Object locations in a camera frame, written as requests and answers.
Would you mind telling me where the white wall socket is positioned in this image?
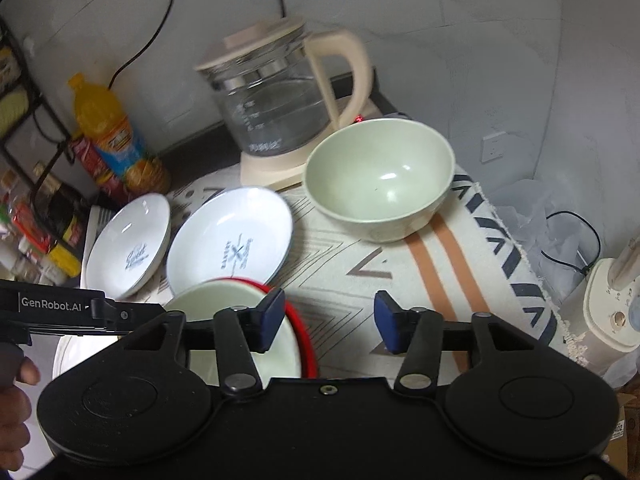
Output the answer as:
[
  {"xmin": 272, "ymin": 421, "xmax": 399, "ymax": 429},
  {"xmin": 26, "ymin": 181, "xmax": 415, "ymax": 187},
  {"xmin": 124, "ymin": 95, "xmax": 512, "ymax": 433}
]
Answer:
[{"xmin": 481, "ymin": 131, "xmax": 510, "ymax": 163}]

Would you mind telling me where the thin black cable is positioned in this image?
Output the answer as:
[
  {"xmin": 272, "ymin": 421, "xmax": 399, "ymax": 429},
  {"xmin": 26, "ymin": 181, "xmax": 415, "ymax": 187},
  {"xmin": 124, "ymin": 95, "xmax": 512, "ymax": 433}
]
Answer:
[{"xmin": 542, "ymin": 210, "xmax": 602, "ymax": 275}]

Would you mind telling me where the white standing appliance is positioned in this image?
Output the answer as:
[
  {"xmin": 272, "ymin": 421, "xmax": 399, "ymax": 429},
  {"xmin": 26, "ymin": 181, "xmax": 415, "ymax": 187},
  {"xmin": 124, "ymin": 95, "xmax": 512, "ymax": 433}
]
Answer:
[{"xmin": 557, "ymin": 240, "xmax": 640, "ymax": 377}]

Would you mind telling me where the red drink can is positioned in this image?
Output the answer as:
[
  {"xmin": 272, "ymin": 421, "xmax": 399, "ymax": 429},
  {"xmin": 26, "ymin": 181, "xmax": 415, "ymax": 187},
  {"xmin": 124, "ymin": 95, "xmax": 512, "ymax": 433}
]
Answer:
[{"xmin": 70, "ymin": 135, "xmax": 132, "ymax": 206}]

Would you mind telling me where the white bowl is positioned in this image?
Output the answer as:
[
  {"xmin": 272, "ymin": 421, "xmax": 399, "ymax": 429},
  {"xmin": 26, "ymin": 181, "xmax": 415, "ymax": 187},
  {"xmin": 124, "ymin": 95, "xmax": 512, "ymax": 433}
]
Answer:
[{"xmin": 162, "ymin": 281, "xmax": 306, "ymax": 383}]

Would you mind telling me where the person's left hand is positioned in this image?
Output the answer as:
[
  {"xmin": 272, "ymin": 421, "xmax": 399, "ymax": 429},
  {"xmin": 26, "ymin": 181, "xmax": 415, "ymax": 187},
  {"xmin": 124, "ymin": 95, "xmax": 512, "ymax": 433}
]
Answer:
[{"xmin": 0, "ymin": 360, "xmax": 42, "ymax": 472}]

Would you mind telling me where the small white printed plate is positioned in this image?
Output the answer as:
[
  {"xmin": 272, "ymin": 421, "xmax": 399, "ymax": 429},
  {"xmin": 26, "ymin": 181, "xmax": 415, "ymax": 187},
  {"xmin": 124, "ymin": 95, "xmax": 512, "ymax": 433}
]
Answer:
[{"xmin": 82, "ymin": 193, "xmax": 172, "ymax": 300}]

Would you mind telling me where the pale green bowl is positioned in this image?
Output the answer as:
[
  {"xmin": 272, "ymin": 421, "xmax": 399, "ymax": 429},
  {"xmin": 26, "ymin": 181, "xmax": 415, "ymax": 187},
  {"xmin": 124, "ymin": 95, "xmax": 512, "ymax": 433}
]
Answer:
[{"xmin": 304, "ymin": 118, "xmax": 455, "ymax": 244}]

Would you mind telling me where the white plate with cross print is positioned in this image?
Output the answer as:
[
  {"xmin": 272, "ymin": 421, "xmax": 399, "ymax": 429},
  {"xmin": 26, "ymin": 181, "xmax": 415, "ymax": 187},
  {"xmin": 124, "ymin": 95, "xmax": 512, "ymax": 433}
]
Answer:
[{"xmin": 166, "ymin": 186, "xmax": 294, "ymax": 297}]

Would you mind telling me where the cardboard box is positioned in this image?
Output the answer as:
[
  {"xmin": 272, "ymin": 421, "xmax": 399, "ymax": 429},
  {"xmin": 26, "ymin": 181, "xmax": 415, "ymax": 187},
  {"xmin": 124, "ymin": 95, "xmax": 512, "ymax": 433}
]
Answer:
[{"xmin": 607, "ymin": 390, "xmax": 640, "ymax": 462}]

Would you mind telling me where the glass kettle with cream handle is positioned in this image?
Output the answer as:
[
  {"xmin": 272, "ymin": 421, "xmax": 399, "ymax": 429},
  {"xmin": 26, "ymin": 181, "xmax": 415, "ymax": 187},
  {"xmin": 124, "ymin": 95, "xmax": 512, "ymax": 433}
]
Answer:
[{"xmin": 194, "ymin": 16, "xmax": 373, "ymax": 157}]

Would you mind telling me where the clear plastic bag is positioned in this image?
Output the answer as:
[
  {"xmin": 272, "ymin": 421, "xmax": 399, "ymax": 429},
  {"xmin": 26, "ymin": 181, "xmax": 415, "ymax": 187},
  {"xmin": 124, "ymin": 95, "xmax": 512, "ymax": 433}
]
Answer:
[{"xmin": 487, "ymin": 177, "xmax": 640, "ymax": 311}]

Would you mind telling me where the patterned table mat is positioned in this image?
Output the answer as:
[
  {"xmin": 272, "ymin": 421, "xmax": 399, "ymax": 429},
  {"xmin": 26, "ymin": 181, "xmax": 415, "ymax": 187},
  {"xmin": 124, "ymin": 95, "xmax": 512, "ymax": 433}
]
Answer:
[{"xmin": 82, "ymin": 160, "xmax": 576, "ymax": 386}]

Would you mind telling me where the large plain white plate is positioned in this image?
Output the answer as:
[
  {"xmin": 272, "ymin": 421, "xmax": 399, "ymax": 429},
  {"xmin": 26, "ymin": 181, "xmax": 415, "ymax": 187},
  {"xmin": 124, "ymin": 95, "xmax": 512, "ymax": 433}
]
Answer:
[{"xmin": 52, "ymin": 334, "xmax": 122, "ymax": 378}]

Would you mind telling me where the red-rimmed bowl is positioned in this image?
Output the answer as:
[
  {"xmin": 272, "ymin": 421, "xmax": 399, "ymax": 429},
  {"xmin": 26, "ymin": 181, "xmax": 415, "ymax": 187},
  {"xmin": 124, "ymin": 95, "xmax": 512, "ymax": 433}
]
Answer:
[{"xmin": 220, "ymin": 277, "xmax": 319, "ymax": 380}]

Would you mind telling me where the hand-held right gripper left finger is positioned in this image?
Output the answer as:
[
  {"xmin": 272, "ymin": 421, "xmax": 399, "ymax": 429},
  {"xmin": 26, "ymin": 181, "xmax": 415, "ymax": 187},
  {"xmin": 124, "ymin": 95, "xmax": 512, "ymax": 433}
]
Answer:
[{"xmin": 120, "ymin": 289, "xmax": 287, "ymax": 397}]

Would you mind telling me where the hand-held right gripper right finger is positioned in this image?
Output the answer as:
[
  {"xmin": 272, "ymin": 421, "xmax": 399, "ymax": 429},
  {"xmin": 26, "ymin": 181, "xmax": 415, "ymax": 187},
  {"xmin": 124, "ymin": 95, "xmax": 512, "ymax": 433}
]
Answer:
[{"xmin": 374, "ymin": 290, "xmax": 523, "ymax": 398}]

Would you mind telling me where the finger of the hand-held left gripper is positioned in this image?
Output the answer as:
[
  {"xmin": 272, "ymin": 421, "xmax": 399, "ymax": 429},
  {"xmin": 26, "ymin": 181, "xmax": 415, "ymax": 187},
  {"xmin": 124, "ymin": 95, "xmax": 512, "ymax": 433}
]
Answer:
[{"xmin": 90, "ymin": 298, "xmax": 173, "ymax": 335}]

